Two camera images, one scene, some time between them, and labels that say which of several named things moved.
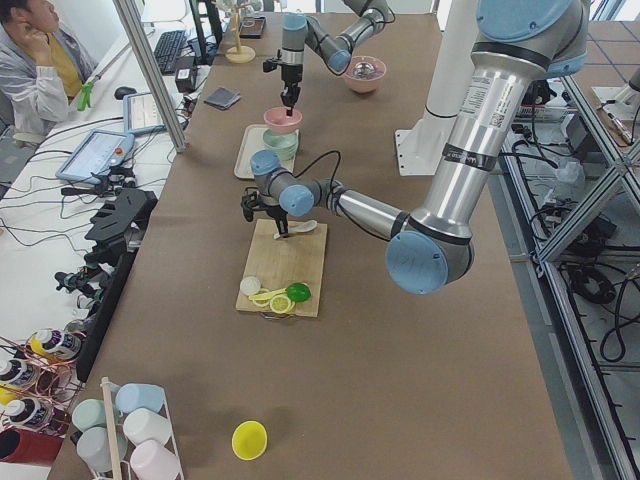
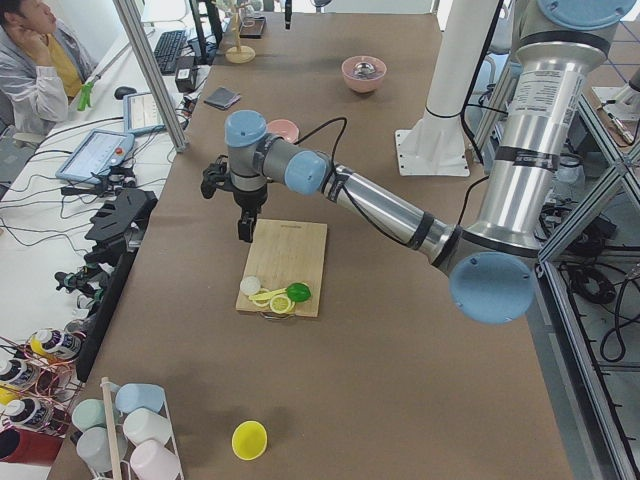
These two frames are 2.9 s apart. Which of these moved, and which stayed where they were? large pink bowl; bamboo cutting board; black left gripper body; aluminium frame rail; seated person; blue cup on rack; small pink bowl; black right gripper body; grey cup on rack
Moved: black left gripper body; black right gripper body; small pink bowl
Stayed: aluminium frame rail; large pink bowl; blue cup on rack; grey cup on rack; seated person; bamboo cutting board
